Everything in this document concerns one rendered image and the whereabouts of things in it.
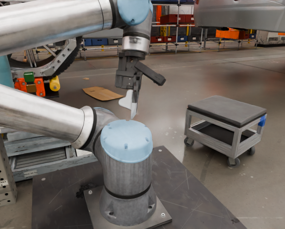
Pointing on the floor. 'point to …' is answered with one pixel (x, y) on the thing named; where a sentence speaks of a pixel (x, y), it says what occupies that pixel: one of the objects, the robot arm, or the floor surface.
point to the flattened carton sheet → (101, 93)
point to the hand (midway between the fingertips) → (134, 114)
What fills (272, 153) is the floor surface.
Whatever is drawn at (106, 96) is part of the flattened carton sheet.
